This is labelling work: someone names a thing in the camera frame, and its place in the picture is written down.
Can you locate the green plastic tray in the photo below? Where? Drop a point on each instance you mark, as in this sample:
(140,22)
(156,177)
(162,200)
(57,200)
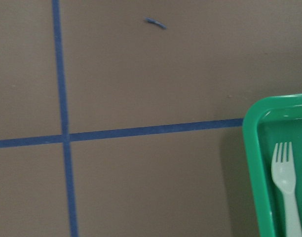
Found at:
(270,125)

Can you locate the translucent plastic fork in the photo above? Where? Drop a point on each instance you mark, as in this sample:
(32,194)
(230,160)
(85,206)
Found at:
(284,177)

